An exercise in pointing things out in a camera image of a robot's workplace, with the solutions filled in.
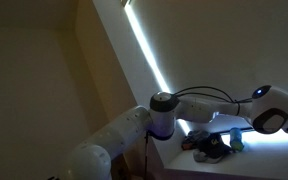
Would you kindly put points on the dark blue cap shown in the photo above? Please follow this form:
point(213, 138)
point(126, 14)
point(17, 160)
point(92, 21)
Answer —
point(211, 150)

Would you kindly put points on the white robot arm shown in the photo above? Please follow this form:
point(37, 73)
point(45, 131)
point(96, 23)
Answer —
point(266, 111)

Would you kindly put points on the crumpled dark cloth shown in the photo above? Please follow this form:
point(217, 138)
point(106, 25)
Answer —
point(194, 139)

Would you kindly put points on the blue bottle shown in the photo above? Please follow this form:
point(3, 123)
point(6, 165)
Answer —
point(236, 139)

